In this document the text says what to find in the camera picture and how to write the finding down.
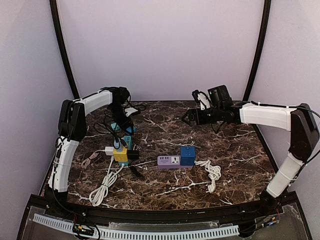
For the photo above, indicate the teal power strip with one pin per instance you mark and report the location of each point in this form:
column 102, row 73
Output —
column 127, row 139

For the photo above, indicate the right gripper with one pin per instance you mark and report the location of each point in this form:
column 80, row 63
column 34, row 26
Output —
column 194, row 116

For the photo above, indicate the white slotted cable duct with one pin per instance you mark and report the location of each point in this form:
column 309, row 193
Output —
column 106, row 233

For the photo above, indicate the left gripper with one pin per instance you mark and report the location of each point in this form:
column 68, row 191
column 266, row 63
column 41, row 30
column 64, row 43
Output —
column 125, row 123

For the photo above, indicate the blue small charger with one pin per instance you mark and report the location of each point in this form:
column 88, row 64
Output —
column 131, row 130

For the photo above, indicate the black frame post left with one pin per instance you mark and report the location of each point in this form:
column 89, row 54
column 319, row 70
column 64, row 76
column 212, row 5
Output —
column 62, row 48

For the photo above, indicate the black frame post right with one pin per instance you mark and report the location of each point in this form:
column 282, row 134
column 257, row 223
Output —
column 258, row 50

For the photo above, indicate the yellow cube plug adapter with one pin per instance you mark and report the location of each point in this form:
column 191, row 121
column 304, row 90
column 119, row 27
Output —
column 120, row 155

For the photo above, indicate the light blue USB charger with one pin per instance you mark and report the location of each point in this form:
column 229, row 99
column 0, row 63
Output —
column 116, row 143

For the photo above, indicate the dark blue cube adapter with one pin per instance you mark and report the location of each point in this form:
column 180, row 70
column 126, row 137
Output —
column 187, row 156

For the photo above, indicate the black front rail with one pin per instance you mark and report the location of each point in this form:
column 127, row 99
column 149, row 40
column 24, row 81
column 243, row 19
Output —
column 237, row 214

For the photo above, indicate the purple power strip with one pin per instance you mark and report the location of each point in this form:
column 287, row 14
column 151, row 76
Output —
column 171, row 162

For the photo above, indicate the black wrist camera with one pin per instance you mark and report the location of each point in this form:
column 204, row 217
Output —
column 220, row 97
column 120, row 95

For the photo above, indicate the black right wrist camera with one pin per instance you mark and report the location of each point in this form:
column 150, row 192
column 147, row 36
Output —
column 220, row 97

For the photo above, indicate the black frame post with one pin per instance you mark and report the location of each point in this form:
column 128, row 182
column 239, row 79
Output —
column 62, row 48
column 258, row 50

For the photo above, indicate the black power adapter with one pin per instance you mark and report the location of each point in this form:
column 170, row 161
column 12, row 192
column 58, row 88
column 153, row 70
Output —
column 133, row 155

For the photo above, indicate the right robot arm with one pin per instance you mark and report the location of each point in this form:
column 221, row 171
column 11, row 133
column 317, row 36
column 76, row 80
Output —
column 299, row 125

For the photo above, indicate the teal small charger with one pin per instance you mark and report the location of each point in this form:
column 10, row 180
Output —
column 115, row 126

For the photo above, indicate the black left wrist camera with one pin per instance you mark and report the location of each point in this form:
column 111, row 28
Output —
column 120, row 95

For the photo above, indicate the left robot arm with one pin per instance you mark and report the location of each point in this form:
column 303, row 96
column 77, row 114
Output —
column 72, row 128

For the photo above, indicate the white USB charger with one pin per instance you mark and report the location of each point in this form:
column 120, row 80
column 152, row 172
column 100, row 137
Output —
column 109, row 150

